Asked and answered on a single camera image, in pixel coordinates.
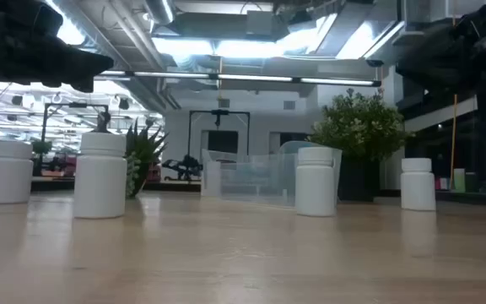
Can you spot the clear plastic basket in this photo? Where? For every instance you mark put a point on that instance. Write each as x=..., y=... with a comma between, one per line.
x=251, y=181

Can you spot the black background robot arm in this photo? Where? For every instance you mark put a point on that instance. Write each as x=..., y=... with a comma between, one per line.
x=186, y=165

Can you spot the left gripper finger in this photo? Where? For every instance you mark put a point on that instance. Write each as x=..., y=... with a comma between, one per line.
x=70, y=67

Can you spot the dark green cup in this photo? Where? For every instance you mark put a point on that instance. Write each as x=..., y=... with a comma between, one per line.
x=471, y=182

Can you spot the succulent plant in black pot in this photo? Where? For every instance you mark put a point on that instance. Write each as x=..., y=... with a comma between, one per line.
x=146, y=148

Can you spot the light green cup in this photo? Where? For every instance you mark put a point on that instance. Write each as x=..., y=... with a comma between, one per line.
x=459, y=180

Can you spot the small background potted plant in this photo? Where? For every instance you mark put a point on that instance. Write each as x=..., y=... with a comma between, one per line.
x=41, y=147

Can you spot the bushy green plant black pot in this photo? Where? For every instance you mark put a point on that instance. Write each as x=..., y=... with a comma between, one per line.
x=361, y=126

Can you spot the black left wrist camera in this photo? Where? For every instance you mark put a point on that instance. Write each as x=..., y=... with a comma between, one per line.
x=11, y=19

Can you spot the silver ventilation duct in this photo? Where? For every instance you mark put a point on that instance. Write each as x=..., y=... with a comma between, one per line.
x=160, y=10

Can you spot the black frame rig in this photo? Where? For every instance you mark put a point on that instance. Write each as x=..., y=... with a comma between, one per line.
x=74, y=104
x=219, y=112

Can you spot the long ceiling light bar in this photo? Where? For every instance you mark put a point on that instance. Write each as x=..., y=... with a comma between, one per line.
x=251, y=77

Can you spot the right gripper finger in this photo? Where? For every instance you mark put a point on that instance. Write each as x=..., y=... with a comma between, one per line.
x=424, y=69

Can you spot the red box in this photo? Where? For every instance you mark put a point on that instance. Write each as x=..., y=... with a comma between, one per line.
x=438, y=184

